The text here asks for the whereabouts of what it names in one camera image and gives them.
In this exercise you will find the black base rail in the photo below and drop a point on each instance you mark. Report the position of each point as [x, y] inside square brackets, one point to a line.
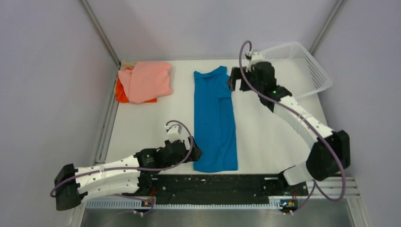
[216, 189]

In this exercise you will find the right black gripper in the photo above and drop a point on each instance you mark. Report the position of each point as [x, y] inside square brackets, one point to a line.
[236, 74]

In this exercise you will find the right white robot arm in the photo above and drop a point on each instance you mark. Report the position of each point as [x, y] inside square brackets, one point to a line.
[329, 149]

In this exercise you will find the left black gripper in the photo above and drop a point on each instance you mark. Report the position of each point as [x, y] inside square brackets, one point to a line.
[196, 153]

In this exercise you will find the blue t shirt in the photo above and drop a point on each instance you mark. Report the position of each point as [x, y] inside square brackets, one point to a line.
[214, 122]

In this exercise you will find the orange folded t shirt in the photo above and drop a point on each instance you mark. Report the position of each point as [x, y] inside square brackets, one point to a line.
[120, 93]

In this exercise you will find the white plastic basket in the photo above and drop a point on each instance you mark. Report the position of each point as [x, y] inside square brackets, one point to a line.
[297, 70]

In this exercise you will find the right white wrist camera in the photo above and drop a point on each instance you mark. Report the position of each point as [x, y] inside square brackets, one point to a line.
[253, 58]

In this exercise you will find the pink folded t shirt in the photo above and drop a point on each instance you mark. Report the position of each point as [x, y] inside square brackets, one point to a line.
[147, 80]

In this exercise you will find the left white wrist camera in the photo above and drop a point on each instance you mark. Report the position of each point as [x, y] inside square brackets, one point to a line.
[173, 132]

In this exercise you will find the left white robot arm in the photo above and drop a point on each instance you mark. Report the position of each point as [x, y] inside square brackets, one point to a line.
[133, 174]

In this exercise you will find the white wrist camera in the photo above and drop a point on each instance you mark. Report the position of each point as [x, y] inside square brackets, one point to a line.
[173, 132]
[253, 58]

